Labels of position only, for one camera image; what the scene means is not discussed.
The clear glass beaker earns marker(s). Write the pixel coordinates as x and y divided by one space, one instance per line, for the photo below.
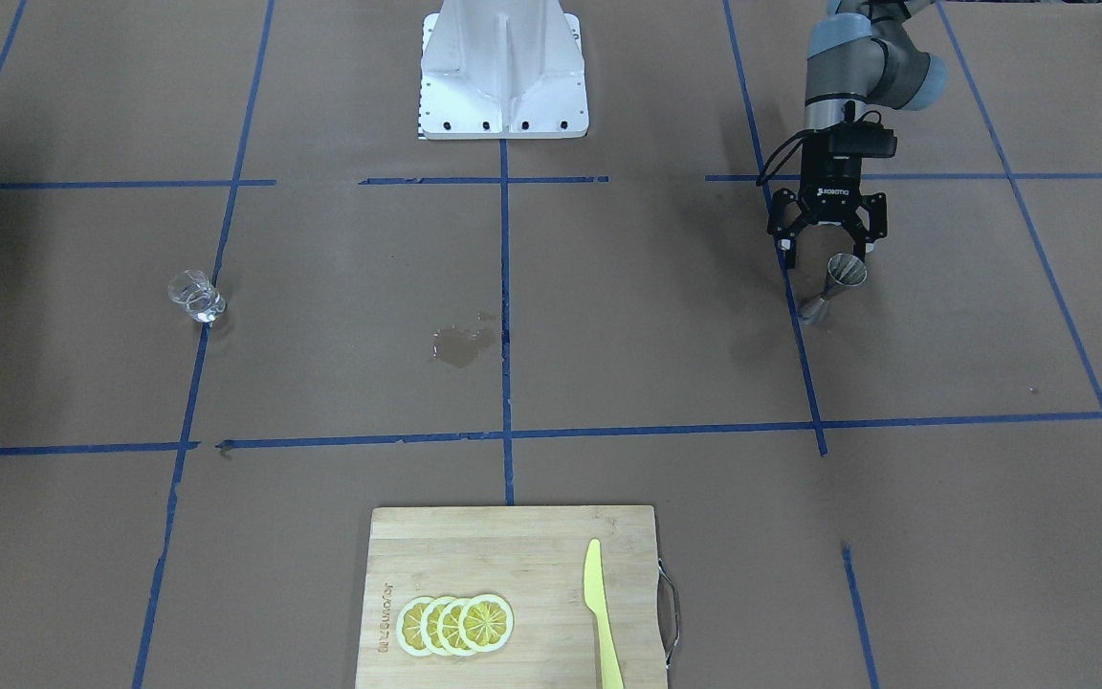
199 298

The yellow plastic knife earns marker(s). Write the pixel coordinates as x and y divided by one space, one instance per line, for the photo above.
594 590

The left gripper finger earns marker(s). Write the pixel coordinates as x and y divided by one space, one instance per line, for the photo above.
788 216
866 224

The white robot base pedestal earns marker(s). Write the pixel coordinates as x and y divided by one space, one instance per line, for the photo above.
502 70

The wooden cutting board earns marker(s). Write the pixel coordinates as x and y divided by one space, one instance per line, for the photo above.
532 556

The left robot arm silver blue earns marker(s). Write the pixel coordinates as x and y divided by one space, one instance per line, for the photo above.
860 59

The steel jigger measuring cup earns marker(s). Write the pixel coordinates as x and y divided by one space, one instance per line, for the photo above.
844 272

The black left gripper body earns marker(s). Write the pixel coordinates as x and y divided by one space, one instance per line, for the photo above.
829 182

